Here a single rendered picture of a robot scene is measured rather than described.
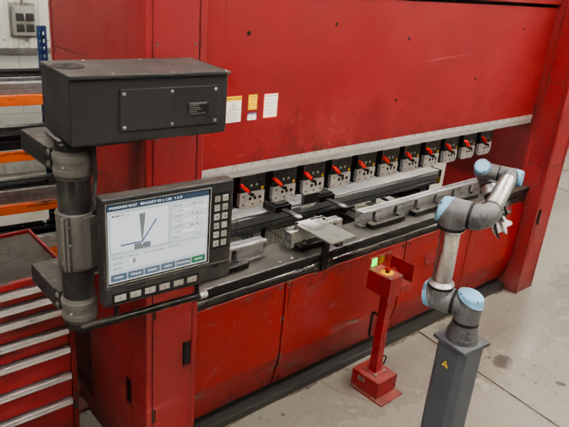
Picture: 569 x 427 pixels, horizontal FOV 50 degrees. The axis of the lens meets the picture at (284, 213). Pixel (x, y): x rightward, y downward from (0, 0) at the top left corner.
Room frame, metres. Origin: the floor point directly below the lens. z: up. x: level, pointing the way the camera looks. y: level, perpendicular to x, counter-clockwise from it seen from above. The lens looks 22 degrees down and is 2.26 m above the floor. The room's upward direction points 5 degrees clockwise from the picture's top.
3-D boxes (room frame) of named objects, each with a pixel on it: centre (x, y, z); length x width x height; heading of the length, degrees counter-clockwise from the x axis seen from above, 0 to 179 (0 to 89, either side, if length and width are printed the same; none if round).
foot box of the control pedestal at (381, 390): (2.95, -0.63, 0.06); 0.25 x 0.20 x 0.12; 44
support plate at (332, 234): (2.92, -0.22, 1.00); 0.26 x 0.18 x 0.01; 42
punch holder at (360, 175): (3.28, -0.40, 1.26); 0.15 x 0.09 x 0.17; 132
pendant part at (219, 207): (1.79, 0.38, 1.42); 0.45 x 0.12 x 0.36; 129
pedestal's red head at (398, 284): (2.97, -0.61, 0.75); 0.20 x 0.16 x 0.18; 134
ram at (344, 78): (3.47, -0.60, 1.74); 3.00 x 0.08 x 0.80; 132
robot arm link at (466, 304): (2.36, -0.84, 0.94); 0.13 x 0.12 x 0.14; 61
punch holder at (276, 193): (2.87, 0.04, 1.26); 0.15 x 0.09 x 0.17; 132
